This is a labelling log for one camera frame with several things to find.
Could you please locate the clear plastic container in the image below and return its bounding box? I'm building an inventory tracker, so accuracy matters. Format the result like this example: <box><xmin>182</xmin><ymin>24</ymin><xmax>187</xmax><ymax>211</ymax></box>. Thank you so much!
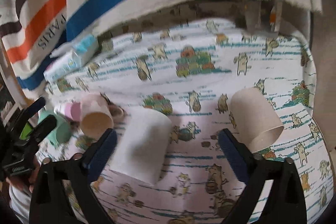
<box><xmin>244</xmin><ymin>0</ymin><xmax>282</xmax><ymax>37</ymax></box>

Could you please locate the white ceramic mug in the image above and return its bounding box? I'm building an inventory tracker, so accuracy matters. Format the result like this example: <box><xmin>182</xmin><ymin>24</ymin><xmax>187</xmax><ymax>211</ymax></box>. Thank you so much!
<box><xmin>110</xmin><ymin>107</ymin><xmax>173</xmax><ymax>186</ymax></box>

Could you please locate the mint green cup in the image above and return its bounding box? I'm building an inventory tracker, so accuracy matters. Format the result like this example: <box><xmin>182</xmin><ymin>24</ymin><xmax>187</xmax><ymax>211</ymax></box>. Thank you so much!
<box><xmin>38</xmin><ymin>110</ymin><xmax>72</xmax><ymax>147</ymax></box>

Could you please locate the person's hand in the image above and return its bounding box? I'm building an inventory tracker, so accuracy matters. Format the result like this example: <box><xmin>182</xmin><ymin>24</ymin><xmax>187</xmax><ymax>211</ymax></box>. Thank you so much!
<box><xmin>6</xmin><ymin>156</ymin><xmax>41</xmax><ymax>193</ymax></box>

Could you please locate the beige paper cup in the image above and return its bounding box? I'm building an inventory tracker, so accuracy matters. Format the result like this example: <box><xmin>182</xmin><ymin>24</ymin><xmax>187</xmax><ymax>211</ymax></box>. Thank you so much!
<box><xmin>230</xmin><ymin>88</ymin><xmax>284</xmax><ymax>152</ymax></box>

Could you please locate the small pink cup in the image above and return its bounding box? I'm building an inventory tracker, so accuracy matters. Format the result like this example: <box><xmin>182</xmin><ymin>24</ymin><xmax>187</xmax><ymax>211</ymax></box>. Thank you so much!
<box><xmin>54</xmin><ymin>102</ymin><xmax>81</xmax><ymax>122</ymax></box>

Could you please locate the pink cream mug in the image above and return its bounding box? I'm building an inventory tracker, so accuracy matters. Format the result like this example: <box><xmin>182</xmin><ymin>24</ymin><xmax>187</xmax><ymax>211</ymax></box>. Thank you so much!
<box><xmin>80</xmin><ymin>93</ymin><xmax>124</xmax><ymax>140</ymax></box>

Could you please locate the wet wipes pack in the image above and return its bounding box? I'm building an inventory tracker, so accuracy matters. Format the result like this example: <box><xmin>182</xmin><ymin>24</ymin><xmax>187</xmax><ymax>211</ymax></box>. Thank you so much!
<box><xmin>43</xmin><ymin>34</ymin><xmax>99</xmax><ymax>83</ymax></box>

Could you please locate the cat print bed sheet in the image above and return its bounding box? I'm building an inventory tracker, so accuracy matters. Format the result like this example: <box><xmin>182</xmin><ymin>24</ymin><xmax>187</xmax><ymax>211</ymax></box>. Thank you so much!
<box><xmin>34</xmin><ymin>2</ymin><xmax>330</xmax><ymax>224</ymax></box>

